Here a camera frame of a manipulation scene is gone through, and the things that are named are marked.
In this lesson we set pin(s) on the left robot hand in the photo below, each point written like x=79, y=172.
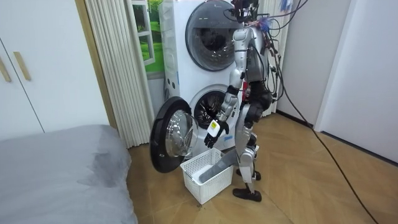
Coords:
x=214, y=128

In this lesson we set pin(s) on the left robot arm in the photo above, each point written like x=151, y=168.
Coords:
x=235, y=77

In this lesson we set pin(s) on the grey cloth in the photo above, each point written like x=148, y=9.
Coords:
x=218, y=167

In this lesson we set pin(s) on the robot legs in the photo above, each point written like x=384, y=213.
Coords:
x=247, y=158

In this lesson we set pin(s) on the white cloth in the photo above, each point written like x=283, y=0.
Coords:
x=200, y=174

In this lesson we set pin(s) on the open washing machine door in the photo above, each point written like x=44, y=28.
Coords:
x=160, y=130

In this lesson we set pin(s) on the white washing machine tower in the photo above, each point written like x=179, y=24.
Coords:
x=183, y=77

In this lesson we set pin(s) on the white plastic laundry basket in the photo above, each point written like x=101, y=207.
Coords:
x=212, y=187

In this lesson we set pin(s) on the robot body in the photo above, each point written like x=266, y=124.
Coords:
x=257, y=63

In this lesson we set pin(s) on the cream pleated curtain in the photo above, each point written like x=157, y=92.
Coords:
x=118, y=71
x=285, y=35

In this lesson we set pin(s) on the grey bed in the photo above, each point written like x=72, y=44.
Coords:
x=59, y=174

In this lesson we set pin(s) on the white wardrobe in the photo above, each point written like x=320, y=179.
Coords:
x=56, y=62

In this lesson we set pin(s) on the window landscape wall poster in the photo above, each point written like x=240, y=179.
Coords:
x=157, y=37

